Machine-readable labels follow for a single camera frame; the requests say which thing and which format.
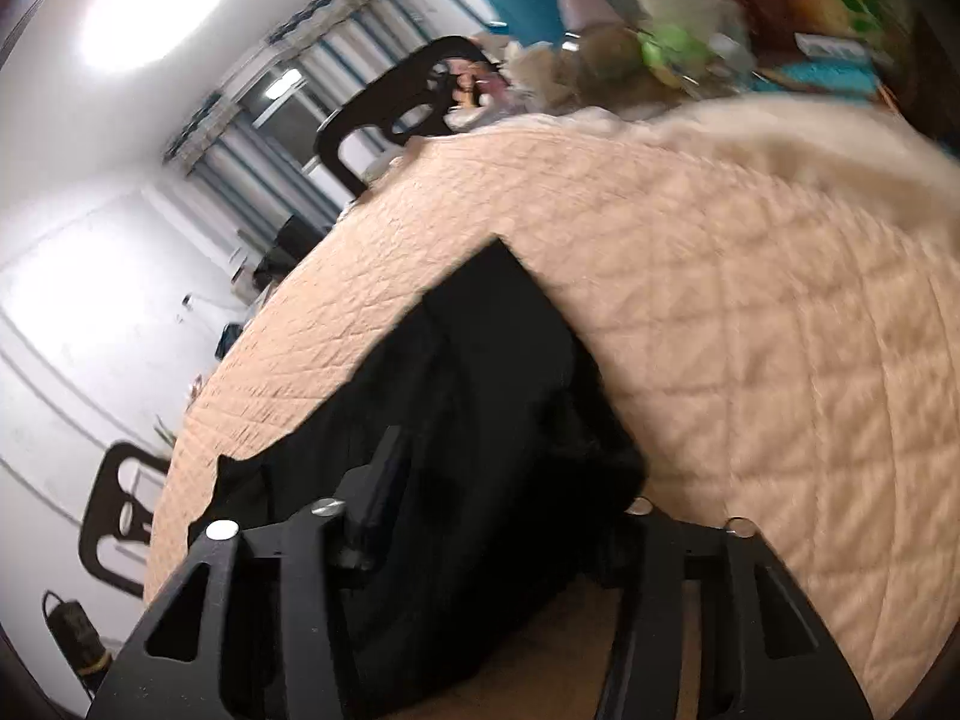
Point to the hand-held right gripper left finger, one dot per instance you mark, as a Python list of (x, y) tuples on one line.
[(375, 487)]

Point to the dark wooden chair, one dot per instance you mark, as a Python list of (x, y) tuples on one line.
[(375, 101), (97, 532)]

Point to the window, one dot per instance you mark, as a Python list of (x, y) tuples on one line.
[(292, 112)]

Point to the brown glass jar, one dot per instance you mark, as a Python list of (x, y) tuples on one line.
[(611, 52)]

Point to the peach quilted blanket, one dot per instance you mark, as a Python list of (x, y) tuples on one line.
[(750, 315)]

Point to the white box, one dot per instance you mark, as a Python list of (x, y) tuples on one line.
[(675, 0)]

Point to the green plastic bottle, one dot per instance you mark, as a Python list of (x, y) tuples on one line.
[(671, 49)]

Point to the striped curtain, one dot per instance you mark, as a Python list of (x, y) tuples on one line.
[(345, 30), (225, 150)]

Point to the black pants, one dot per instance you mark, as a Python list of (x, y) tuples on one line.
[(480, 390)]

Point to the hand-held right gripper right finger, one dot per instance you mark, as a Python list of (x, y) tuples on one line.
[(660, 562)]

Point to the ceiling lamp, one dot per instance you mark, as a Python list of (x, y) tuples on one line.
[(157, 0)]

